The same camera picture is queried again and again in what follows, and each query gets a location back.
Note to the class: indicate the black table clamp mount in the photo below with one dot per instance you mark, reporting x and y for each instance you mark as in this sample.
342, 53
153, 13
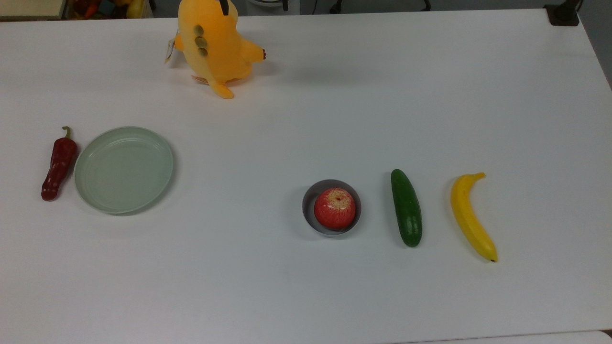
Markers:
563, 14

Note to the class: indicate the wooden board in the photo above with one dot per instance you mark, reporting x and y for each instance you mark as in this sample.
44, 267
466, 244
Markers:
31, 8

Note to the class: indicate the box of colourful toys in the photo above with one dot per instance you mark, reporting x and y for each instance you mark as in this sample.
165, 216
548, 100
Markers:
110, 8

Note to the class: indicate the white paper tag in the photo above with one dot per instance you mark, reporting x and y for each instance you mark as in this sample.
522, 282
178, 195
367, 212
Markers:
169, 50

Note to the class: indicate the red chili pepper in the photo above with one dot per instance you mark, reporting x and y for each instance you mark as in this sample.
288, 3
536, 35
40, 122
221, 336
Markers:
58, 165

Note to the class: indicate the green cucumber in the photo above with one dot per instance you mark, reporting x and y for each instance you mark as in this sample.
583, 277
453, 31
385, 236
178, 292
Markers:
406, 210

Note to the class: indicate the grey bowl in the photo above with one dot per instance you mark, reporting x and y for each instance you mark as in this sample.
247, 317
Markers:
311, 193

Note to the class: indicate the yellow duck plush toy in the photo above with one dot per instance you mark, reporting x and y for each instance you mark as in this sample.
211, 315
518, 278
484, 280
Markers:
215, 48

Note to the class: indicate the yellow banana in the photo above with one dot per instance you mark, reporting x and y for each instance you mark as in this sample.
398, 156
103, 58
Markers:
468, 220

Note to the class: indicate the pale green plate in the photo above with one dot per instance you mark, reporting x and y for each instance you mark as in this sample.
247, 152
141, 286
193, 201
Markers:
123, 170

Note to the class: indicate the black chair base leg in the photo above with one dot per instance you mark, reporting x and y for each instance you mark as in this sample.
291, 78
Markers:
335, 6
425, 5

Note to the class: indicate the red apple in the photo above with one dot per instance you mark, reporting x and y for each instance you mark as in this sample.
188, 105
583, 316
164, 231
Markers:
334, 210

